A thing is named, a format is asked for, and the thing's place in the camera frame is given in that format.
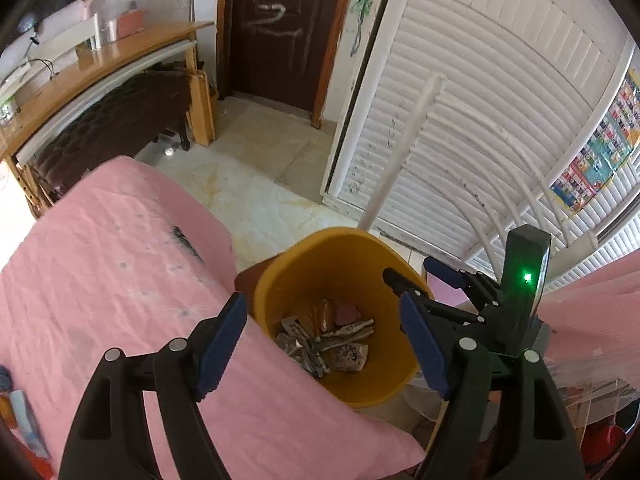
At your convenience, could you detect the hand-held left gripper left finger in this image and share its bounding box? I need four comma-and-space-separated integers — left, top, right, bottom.
59, 291, 248, 480

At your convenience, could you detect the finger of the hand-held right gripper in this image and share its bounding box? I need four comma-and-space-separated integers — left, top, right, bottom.
422, 256, 501, 306
382, 267, 488, 333

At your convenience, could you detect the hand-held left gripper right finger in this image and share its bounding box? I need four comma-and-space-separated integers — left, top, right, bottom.
398, 291, 586, 480

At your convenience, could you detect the silver striped wrapper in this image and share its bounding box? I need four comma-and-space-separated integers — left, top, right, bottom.
320, 317, 376, 348

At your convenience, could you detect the white patterned packet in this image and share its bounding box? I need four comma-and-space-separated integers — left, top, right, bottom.
327, 344, 370, 373

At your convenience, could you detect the grey foil packet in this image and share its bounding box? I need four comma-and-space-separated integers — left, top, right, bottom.
277, 316, 331, 378

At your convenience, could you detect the pink round item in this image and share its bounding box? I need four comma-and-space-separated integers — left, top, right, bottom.
334, 305, 361, 328

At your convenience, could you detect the brown printed snack bag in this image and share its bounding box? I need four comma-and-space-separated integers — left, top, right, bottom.
295, 299, 337, 335

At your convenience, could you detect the yellow plastic bin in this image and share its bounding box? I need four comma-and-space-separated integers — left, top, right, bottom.
251, 227, 435, 408

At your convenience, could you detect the pink sheer fabric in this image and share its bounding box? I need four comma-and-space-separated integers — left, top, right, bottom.
537, 260, 640, 411

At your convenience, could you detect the white plastic chair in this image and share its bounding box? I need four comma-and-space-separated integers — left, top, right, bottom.
357, 72, 601, 273

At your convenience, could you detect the pink bed sheet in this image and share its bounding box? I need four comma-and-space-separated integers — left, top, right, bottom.
0, 155, 426, 480

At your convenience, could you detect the red shiny object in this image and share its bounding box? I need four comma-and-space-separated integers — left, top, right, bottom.
585, 425, 631, 466

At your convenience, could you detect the white louvered wardrobe door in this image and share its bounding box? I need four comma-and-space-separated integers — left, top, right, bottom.
320, 0, 640, 291

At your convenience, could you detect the light blue packet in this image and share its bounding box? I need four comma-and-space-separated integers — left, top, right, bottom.
9, 389, 50, 458

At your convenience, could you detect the small orange box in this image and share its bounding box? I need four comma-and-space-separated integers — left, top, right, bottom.
22, 452, 55, 480

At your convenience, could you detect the dark tufted bench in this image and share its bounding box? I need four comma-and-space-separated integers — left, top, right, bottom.
30, 67, 196, 196

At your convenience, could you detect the dark brown door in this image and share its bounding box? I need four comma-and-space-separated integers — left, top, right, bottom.
217, 0, 353, 128

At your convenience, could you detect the wooden desk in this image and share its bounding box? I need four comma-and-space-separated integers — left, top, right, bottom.
0, 20, 217, 211

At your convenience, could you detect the salmon pink box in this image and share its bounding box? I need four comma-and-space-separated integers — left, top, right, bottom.
116, 10, 146, 38

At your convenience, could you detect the white desktop shelf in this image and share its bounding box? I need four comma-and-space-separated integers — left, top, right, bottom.
27, 12, 101, 68

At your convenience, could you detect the colourful wall chart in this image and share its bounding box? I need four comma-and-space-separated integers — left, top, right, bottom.
550, 67, 640, 210

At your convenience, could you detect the green hanging string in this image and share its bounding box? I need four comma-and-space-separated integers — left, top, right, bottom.
349, 0, 375, 57

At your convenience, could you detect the black desk cable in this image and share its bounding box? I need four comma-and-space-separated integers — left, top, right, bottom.
27, 57, 61, 81

